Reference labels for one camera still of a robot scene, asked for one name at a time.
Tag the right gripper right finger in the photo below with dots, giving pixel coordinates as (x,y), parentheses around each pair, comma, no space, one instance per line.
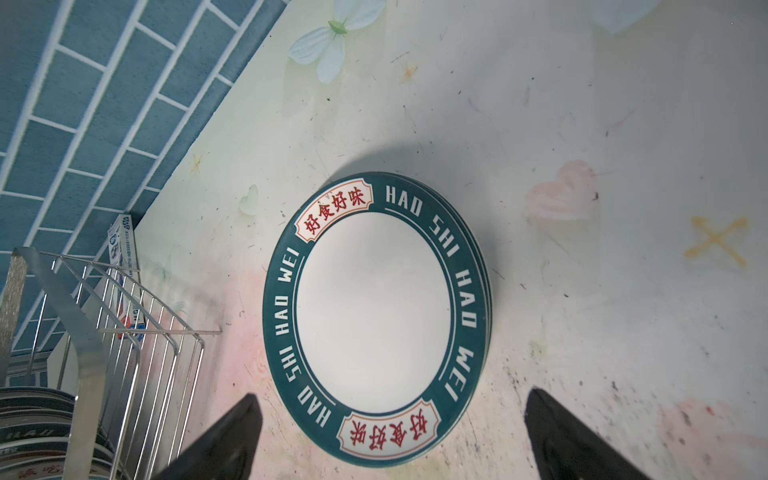
(566,448)

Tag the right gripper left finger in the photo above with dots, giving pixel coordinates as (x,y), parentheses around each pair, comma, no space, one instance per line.
(226,450)

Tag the metal wire dish rack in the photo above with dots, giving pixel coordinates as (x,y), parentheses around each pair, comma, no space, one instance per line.
(135,389)

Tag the rear plates stack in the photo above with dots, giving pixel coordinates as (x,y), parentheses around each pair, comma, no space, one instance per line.
(36,424)

